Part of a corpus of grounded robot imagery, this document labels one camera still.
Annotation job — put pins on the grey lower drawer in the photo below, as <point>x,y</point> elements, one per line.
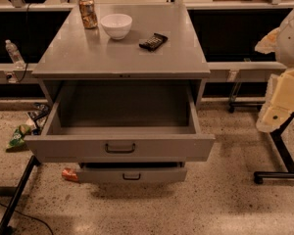
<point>162,172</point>

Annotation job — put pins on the orange soda can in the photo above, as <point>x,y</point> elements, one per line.
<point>87,12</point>

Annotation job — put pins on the white ceramic bowl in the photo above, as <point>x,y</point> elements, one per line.
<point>117,26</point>

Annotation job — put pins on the clear plastic water bottle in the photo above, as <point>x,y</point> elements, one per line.
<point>15,54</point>

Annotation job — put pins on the green chip bag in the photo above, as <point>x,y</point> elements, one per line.
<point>18,137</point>

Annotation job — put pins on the dark snack packets pile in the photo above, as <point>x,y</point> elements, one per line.
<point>37,117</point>

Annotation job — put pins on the black stand leg left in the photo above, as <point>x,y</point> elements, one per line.
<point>15,192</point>

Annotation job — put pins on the black stand base right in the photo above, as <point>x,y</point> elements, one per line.
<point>276,136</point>

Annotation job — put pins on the grey metal drawer cabinet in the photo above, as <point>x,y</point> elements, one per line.
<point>80,53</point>

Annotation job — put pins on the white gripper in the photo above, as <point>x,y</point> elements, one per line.
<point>291,38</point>

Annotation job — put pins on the open grey top drawer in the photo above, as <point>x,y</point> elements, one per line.
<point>122,121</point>

